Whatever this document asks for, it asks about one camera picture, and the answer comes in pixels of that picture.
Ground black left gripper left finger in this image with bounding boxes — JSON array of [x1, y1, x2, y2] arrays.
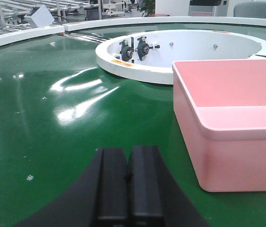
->
[[15, 148, 129, 227]]

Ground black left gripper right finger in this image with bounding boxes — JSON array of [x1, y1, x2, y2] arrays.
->
[[128, 145, 209, 227]]

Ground pink plastic bin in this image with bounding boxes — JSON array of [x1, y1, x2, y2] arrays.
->
[[172, 58, 266, 192]]

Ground white rolling cart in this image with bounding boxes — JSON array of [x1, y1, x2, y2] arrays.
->
[[102, 0, 125, 17]]

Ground green potted plant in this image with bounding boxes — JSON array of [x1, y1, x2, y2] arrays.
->
[[139, 0, 155, 17]]

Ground white control box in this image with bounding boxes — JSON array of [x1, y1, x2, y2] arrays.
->
[[24, 4, 54, 28]]

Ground grey floor kiosk machine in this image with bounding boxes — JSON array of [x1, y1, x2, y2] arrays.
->
[[189, 0, 222, 17]]

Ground metal roller rack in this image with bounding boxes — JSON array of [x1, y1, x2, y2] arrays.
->
[[0, 0, 101, 35]]

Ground white inner conveyor ring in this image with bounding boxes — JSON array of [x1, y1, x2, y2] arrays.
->
[[95, 29, 266, 85]]

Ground black bearing mount left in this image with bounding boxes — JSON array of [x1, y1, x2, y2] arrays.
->
[[120, 39, 134, 62]]

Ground black bearing mount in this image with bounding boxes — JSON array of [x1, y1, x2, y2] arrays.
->
[[120, 39, 134, 62], [137, 36, 150, 61]]

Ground black bearing mount right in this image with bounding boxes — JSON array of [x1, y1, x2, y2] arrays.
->
[[137, 36, 150, 61]]

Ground white outer conveyor rail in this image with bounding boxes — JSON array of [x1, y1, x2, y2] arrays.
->
[[63, 16, 266, 31]]

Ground white outer rail left segment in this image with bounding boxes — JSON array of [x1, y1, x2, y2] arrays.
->
[[0, 25, 65, 47]]

